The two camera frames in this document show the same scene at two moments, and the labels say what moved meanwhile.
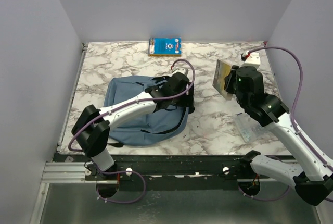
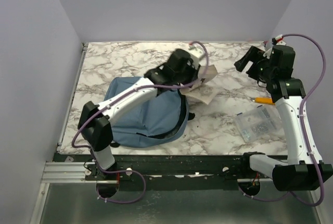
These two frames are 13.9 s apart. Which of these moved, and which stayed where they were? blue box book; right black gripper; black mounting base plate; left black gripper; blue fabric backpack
Moved: left black gripper; blue box book; right black gripper
Stayed: blue fabric backpack; black mounting base plate
